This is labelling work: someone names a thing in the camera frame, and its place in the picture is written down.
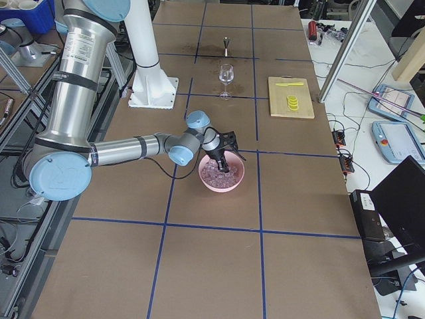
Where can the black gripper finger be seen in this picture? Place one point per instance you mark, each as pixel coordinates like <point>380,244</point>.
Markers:
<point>238,154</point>
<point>223,166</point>

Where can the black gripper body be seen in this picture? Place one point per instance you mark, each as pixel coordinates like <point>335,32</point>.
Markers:
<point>216,155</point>

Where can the steel cocktail jigger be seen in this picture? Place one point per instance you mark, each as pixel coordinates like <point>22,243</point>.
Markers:
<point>226,42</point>

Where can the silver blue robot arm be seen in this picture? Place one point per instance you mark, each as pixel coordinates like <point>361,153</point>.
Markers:
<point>59,166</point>

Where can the pink bowl of ice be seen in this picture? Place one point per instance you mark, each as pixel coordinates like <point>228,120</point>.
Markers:
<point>219,181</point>

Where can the clear wine glass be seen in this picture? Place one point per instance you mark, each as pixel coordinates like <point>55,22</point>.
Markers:
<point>226,76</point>

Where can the bamboo cutting board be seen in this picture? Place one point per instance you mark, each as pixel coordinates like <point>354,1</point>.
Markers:
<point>279,102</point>

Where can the yellow plastic knife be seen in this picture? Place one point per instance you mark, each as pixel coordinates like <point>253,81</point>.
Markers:
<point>287,84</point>

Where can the red thermos bottle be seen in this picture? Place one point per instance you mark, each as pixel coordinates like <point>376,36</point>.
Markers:
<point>312,30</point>

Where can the black box device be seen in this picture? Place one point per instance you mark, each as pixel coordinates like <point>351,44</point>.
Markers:
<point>367,219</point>

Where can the pink reacher grabber stick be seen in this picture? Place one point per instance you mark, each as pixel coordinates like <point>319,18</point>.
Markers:
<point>376,96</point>

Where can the blue teach pendant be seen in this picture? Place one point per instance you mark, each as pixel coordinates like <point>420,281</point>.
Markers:
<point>382,108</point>
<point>397,141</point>

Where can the black laptop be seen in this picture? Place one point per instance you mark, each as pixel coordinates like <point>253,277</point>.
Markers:
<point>399,200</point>

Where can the blue storage bin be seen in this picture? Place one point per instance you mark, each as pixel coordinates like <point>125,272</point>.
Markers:
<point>39,20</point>

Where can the white pedestal mount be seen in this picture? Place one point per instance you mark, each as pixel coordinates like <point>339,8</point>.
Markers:
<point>151,87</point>

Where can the aluminium frame post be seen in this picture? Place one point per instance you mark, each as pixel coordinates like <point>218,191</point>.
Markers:
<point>355,28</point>

